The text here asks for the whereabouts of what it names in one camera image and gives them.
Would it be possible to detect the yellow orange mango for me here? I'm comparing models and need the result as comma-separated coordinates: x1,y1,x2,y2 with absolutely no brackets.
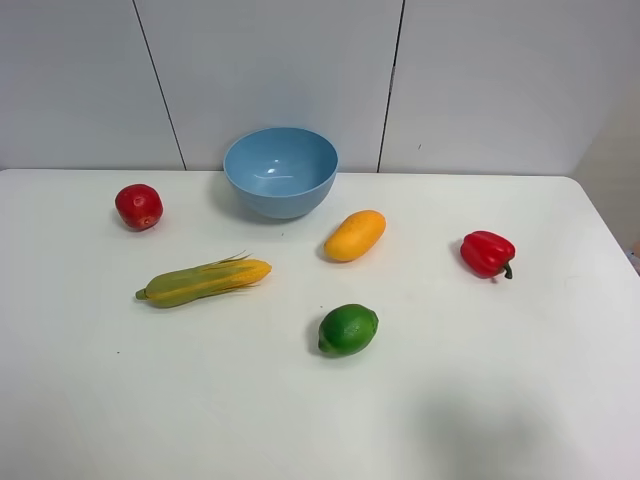
323,210,386,262

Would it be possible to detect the light blue plastic bowl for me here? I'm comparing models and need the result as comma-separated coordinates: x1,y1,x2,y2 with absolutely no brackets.
223,127,339,220

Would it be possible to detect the green lime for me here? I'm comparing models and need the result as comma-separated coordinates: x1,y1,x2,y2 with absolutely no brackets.
318,304,379,357

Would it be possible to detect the red bell pepper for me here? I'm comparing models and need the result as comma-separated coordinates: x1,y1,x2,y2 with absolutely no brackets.
460,231,516,279

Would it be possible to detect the yellow corn cob with husk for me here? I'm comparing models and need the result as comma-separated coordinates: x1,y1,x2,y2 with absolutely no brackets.
135,255,272,308

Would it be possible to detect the red pomegranate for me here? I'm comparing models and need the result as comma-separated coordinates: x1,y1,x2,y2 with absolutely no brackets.
115,184,164,231

